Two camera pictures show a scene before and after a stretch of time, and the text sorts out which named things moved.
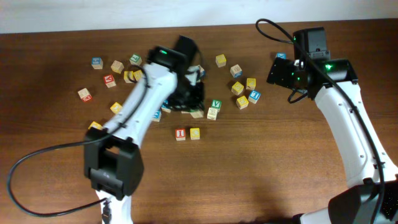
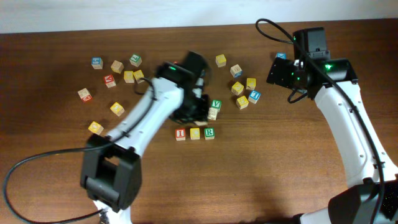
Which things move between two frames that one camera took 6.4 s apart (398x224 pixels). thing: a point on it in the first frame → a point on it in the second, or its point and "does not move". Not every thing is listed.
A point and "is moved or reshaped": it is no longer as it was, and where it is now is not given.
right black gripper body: [286, 75] does not move
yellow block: [194, 133] does not move
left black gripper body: [186, 93] → [193, 108]
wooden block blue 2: [212, 113] does not move
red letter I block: [180, 134] does not move
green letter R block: [196, 114] is moved or reshaped
